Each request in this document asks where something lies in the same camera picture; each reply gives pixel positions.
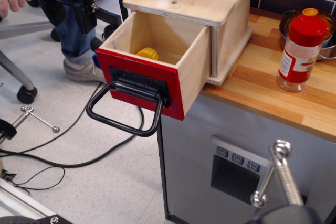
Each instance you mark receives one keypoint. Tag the black metal drawer handle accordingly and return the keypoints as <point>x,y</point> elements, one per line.
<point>123,116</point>

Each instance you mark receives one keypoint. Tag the beige sneaker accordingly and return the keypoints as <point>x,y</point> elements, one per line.
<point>83,73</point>

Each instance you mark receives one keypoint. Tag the spice jar red lid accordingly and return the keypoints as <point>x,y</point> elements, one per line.
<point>303,44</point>

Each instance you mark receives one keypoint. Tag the yellow toy corn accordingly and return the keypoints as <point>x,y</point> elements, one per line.
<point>149,53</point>

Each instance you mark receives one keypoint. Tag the aluminium frame rail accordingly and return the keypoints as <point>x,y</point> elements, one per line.
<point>18,207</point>

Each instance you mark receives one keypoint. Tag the silver clamp screw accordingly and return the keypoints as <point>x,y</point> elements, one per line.
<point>279,153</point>
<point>8,130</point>

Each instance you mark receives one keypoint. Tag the metal bowl with items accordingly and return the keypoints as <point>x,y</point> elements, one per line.
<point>328,47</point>

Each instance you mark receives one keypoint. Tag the wooden box housing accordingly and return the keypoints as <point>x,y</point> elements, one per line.
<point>228,20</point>

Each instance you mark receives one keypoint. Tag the stainless steel cabinet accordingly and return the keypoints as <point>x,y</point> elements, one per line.
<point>214,159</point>

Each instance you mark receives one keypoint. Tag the left silver clamp screw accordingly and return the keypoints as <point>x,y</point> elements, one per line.
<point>8,130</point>

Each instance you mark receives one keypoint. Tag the person's leg blue jeans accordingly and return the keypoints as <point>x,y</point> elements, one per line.
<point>75,45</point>

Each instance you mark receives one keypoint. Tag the wooden drawer red front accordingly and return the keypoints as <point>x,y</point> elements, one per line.
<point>184,63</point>

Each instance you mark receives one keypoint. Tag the office chair base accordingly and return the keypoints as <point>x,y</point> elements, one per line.
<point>28,91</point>

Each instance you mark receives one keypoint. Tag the right silver clamp screw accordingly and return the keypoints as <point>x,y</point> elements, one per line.
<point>279,153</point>

